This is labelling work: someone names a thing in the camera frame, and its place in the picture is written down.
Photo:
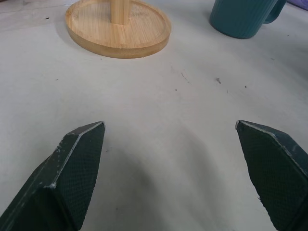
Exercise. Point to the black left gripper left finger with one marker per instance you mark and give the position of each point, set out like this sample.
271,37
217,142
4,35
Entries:
72,173

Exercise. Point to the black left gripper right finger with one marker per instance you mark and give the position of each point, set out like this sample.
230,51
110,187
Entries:
272,173

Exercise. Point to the teal ribbed ceramic mug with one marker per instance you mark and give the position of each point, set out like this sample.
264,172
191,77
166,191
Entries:
238,16

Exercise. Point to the round bamboo stand base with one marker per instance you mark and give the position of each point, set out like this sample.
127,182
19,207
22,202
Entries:
120,33

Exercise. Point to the purple cloth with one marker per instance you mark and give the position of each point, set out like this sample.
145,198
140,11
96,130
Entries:
300,4

